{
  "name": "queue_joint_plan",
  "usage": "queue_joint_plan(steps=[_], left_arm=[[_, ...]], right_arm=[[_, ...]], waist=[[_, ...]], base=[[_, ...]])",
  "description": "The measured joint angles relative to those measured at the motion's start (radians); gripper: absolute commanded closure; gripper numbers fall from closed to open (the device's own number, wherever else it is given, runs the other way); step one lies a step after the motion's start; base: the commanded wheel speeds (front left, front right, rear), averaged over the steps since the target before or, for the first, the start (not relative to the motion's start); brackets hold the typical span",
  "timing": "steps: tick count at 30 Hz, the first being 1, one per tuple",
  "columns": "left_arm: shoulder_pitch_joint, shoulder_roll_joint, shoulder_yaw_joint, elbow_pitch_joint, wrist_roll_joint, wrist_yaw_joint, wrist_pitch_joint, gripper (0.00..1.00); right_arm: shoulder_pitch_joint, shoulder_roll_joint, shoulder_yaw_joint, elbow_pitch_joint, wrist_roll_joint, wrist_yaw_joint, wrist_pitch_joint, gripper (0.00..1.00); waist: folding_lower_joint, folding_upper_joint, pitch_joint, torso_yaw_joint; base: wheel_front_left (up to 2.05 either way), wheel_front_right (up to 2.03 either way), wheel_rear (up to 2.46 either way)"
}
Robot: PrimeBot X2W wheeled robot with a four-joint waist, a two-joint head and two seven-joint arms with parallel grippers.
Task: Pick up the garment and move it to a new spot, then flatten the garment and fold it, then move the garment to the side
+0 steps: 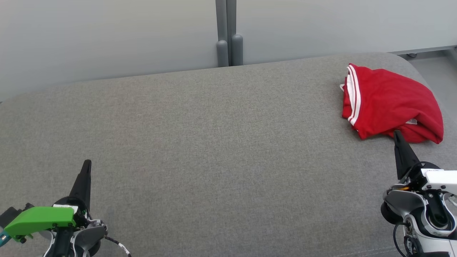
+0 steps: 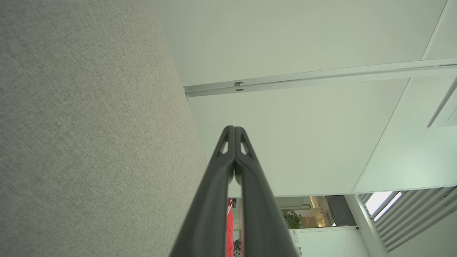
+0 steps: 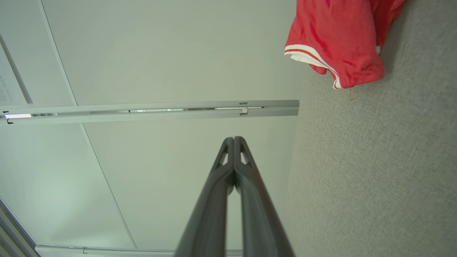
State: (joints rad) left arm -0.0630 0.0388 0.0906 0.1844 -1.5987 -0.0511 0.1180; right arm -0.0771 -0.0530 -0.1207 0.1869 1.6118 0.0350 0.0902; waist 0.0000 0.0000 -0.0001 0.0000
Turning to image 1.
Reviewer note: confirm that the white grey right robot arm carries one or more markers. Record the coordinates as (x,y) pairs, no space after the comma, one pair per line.
(410,201)

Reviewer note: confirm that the red Bulls jersey white sleeves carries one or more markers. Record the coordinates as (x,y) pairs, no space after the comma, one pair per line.
(389,96)

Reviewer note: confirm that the grey double partition post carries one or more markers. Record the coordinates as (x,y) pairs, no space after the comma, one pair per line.
(230,35)

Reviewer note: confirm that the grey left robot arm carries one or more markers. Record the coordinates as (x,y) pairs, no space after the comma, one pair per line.
(85,235)

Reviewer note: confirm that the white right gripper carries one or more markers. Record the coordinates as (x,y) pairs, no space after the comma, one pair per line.
(441,178)

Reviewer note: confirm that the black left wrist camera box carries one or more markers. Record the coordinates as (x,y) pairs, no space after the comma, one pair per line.
(10,214)

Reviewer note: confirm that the grey fabric sofa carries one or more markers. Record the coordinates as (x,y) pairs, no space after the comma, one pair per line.
(214,142)

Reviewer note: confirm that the grey partition base rail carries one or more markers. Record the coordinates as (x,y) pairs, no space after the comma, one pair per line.
(428,50)

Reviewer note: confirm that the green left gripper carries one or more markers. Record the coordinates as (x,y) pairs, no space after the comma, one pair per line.
(39,217)

